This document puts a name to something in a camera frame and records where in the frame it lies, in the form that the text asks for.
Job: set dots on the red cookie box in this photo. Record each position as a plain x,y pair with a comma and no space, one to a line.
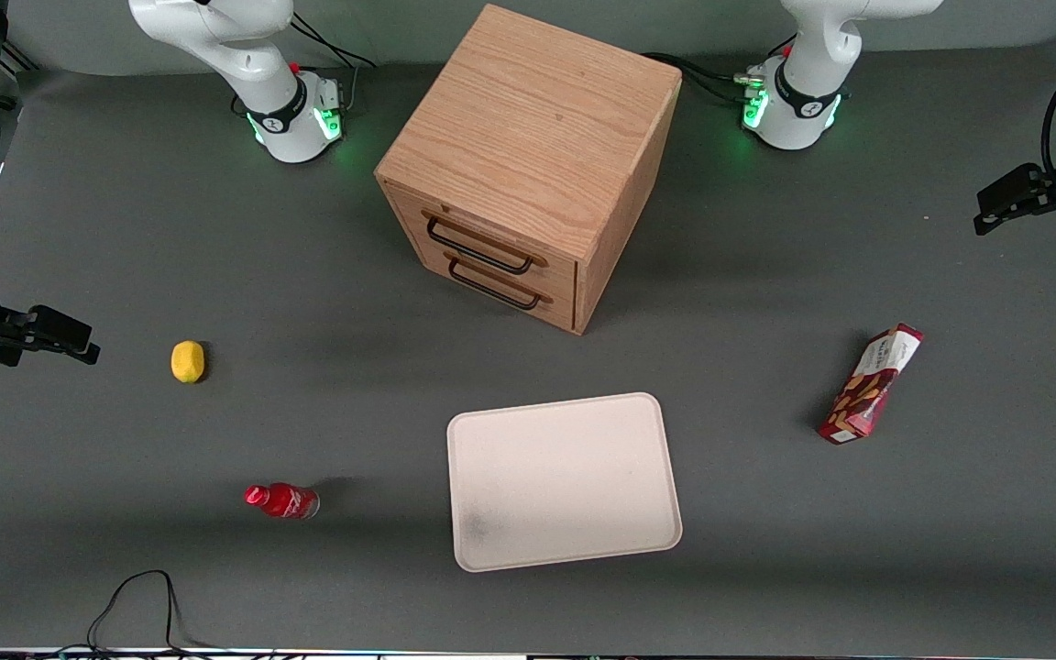
869,385

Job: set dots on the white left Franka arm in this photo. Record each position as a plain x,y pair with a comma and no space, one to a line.
803,101

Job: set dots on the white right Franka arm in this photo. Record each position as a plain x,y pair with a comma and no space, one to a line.
271,92

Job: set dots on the cream rectangular tray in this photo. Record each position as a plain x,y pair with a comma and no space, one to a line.
560,481

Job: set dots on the yellow lemon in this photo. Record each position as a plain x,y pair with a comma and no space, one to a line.
187,361

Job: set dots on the red soda bottle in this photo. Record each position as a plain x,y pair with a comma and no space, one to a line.
285,500

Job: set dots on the wooden two-drawer cabinet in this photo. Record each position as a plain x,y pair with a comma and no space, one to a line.
528,119

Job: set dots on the aluminium frame rail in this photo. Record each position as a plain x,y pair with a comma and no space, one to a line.
19,60

